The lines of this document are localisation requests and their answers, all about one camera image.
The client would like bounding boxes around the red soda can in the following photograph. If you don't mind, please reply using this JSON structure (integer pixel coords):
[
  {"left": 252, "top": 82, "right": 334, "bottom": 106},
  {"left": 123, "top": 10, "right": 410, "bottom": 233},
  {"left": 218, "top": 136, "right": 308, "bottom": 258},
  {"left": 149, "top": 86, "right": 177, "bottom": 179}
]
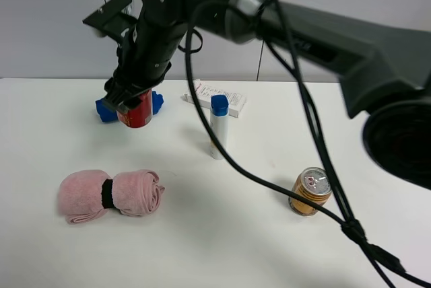
[{"left": 117, "top": 90, "right": 153, "bottom": 129}]

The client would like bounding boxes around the white tube with blue cap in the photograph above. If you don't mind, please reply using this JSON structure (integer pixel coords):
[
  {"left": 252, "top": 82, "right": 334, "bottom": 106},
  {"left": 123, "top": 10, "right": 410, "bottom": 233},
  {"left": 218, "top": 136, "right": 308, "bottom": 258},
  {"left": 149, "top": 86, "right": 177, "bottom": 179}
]
[{"left": 210, "top": 94, "right": 229, "bottom": 149}]

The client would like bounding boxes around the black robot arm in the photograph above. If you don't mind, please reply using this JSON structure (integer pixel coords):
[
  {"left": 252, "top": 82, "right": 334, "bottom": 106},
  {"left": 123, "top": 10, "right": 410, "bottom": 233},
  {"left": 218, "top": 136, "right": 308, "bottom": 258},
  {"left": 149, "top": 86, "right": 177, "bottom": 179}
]
[{"left": 104, "top": 0, "right": 430, "bottom": 188}]

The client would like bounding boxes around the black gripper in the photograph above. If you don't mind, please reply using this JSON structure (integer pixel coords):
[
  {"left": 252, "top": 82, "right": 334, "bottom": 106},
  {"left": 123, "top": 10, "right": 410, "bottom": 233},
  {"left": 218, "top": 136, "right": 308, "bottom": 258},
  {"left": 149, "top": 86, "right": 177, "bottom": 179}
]
[{"left": 102, "top": 15, "right": 187, "bottom": 113}]

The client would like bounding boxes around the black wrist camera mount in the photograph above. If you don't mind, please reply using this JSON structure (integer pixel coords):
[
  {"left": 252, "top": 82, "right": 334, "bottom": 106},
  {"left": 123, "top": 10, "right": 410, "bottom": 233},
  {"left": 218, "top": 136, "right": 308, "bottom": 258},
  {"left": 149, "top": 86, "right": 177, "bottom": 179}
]
[{"left": 82, "top": 0, "right": 137, "bottom": 44}]

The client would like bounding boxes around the blue crumpled object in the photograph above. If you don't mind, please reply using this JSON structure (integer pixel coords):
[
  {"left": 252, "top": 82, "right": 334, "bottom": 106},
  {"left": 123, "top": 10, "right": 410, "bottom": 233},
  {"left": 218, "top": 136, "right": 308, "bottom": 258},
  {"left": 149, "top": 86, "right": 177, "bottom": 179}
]
[{"left": 95, "top": 91, "right": 164, "bottom": 123}]

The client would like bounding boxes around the yellow energy drink can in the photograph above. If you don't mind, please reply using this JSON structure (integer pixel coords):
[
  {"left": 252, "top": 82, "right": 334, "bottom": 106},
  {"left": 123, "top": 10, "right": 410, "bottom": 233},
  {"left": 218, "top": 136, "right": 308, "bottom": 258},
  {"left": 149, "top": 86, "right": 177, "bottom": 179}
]
[{"left": 289, "top": 167, "right": 332, "bottom": 216}]

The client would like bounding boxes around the black cable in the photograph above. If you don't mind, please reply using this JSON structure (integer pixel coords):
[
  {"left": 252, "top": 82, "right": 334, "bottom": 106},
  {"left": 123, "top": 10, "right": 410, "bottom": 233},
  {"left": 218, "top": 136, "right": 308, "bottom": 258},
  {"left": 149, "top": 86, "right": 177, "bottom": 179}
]
[{"left": 177, "top": 0, "right": 431, "bottom": 288}]

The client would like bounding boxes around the rolled pink towel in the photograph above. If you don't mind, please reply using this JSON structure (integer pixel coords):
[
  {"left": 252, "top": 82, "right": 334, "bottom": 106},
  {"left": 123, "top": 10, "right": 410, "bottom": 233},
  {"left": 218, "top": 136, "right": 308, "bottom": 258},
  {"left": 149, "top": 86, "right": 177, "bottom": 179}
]
[{"left": 57, "top": 170, "right": 165, "bottom": 224}]

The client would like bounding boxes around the white cardboard box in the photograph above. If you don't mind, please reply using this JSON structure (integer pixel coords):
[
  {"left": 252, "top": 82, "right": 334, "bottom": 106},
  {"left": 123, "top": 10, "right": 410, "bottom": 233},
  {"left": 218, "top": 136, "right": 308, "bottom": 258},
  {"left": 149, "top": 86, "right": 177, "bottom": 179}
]
[{"left": 193, "top": 79, "right": 247, "bottom": 118}]

